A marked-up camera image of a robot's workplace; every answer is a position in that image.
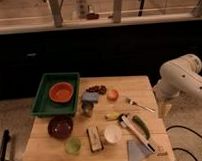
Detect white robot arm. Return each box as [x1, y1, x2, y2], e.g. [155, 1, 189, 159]
[153, 54, 202, 118]

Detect white paper cup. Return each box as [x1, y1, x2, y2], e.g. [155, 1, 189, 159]
[103, 125, 122, 145]

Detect small green cup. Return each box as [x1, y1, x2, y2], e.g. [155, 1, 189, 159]
[65, 136, 81, 154]

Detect green chili pepper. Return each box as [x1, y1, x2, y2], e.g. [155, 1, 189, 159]
[132, 116, 151, 139]

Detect black white knife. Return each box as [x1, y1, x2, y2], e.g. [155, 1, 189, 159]
[118, 114, 155, 153]

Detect small wooden table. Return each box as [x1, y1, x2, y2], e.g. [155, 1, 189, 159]
[23, 75, 175, 161]

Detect grey folded cloth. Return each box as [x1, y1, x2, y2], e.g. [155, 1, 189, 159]
[127, 140, 151, 161]

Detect yellow banana piece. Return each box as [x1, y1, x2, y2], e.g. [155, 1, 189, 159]
[105, 112, 120, 121]

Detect dark red grapes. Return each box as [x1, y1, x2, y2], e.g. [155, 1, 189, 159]
[87, 85, 107, 95]

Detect wooden block eraser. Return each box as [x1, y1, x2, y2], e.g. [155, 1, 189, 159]
[86, 126, 104, 152]

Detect glass jar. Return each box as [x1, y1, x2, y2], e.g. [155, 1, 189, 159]
[81, 101, 93, 117]

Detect blue sponge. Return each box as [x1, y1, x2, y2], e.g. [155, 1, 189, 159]
[81, 91, 99, 102]

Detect orange bowl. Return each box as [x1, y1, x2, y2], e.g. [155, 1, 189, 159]
[49, 82, 74, 103]

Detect dark red bowl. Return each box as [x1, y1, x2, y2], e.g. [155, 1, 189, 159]
[47, 115, 73, 140]

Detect green plastic tray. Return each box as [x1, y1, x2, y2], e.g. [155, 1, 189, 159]
[31, 72, 80, 117]

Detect red object on shelf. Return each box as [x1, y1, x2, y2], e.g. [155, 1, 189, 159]
[86, 13, 99, 19]

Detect black stand at left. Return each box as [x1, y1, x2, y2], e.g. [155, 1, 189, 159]
[0, 129, 10, 161]

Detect black floor cable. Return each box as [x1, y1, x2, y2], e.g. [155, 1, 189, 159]
[165, 124, 202, 161]

